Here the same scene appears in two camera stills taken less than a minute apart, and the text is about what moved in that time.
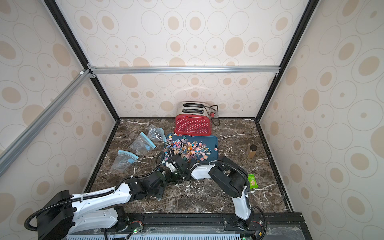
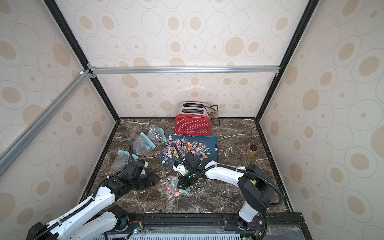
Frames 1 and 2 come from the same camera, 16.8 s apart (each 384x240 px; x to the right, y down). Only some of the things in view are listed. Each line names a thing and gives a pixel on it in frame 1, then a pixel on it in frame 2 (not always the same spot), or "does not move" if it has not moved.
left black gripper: [162, 187] → [153, 180]
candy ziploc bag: [123, 160] does not move
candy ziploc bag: [155, 132] does not move
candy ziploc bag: [142, 144] does not move
